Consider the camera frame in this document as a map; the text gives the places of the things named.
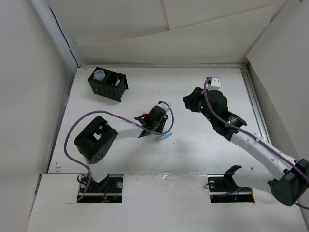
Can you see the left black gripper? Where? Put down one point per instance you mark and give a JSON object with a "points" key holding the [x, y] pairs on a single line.
{"points": [[159, 129]]}

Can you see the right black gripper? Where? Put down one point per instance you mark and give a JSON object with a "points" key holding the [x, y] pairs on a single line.
{"points": [[191, 100]]}

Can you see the blue highlighter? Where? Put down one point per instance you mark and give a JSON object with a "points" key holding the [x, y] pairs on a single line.
{"points": [[163, 137]]}

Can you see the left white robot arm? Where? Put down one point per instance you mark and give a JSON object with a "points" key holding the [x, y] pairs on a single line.
{"points": [[97, 137]]}

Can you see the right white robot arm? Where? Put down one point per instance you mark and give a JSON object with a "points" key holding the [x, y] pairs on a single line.
{"points": [[287, 179]]}

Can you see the black two-compartment organizer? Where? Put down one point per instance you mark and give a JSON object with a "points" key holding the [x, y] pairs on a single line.
{"points": [[106, 88]]}

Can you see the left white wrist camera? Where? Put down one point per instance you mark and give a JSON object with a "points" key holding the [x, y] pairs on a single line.
{"points": [[165, 106]]}

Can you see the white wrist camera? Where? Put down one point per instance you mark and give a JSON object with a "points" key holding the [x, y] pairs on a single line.
{"points": [[165, 106], [213, 83]]}

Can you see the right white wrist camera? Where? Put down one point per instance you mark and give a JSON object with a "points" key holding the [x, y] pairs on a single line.
{"points": [[213, 83]]}

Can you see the aluminium rail right edge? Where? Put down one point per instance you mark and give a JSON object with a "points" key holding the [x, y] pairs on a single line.
{"points": [[261, 125]]}

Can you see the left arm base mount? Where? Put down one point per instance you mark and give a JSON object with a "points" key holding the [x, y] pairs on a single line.
{"points": [[109, 191]]}

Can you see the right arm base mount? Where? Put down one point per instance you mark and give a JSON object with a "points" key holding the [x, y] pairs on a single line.
{"points": [[223, 189]]}

